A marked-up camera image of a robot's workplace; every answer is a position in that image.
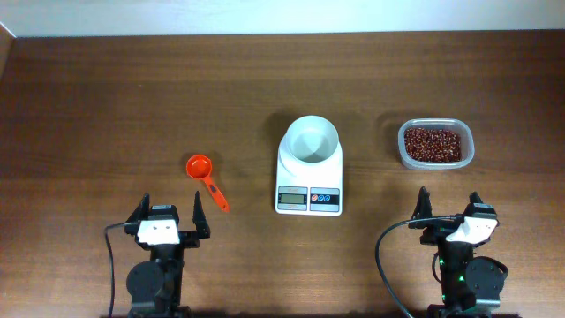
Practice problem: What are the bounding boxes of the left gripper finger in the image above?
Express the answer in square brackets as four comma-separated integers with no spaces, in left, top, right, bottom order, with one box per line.
[192,192,211,239]
[124,193,150,234]

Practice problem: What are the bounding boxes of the orange measuring scoop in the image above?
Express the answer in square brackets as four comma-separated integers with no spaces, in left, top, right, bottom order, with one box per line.
[185,155,230,213]

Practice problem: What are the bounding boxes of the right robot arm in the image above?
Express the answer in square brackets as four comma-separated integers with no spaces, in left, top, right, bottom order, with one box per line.
[409,187,509,317]

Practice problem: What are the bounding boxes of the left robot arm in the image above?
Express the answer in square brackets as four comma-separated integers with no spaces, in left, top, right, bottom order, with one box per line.
[124,193,211,318]

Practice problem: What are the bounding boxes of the white digital kitchen scale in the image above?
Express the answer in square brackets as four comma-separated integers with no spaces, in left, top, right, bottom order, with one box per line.
[274,138,344,216]

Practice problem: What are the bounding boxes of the clear plastic bean container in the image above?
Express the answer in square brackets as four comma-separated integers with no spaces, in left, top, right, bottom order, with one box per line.
[397,118,475,170]

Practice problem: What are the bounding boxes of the red beans pile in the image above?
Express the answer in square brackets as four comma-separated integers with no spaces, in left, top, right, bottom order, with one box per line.
[403,128,462,163]

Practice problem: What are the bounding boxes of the white round bowl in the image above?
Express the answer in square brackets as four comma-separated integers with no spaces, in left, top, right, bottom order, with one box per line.
[282,115,340,163]

